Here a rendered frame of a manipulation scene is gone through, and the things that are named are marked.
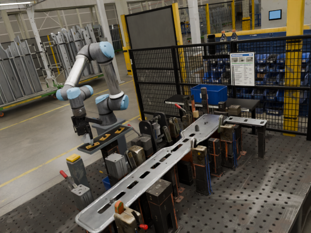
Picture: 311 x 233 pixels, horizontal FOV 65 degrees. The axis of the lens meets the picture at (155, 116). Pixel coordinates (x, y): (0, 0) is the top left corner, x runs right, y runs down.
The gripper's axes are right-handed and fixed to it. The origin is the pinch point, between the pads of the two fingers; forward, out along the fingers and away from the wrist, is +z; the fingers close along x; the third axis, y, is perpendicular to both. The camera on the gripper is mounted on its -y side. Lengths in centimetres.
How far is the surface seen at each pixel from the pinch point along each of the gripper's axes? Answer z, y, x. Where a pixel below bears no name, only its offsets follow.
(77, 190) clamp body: 12.2, 19.9, 22.7
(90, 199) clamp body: 18.0, 15.7, 26.7
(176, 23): -55, -201, -156
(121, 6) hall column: -130, -398, -686
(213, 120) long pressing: 18, -96, 8
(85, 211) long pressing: 18.2, 20.7, 33.6
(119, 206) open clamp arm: 9, 9, 54
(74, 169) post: 7.9, 15.5, 8.0
